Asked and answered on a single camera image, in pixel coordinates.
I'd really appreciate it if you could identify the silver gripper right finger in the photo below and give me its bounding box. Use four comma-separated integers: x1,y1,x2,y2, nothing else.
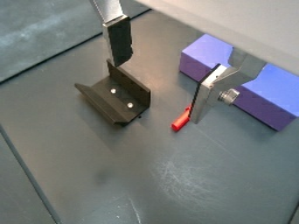
189,47,267,123

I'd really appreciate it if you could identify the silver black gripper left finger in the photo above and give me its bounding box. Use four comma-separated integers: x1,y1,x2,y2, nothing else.
89,0,133,67

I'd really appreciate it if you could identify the red peg object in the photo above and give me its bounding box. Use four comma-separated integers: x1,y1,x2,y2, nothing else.
171,106,192,131

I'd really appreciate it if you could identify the purple base board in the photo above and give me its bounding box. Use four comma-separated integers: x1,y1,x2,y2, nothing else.
179,34,299,131

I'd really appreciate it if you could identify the black angled bracket holder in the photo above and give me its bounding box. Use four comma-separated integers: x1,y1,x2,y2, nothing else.
75,59,151,126

